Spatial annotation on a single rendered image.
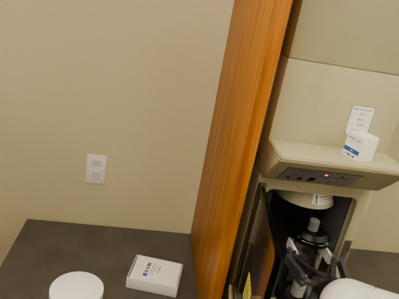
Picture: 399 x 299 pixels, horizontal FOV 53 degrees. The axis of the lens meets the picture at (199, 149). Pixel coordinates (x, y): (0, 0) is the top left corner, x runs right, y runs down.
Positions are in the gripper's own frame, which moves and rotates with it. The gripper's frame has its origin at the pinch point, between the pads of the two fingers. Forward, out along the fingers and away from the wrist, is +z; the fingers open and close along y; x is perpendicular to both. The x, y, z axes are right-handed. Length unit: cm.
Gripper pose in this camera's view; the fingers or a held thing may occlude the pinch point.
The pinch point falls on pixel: (307, 248)
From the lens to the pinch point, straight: 119.2
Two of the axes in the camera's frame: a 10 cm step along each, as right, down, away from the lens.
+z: -0.8, -3.8, 9.2
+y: -9.8, -1.2, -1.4
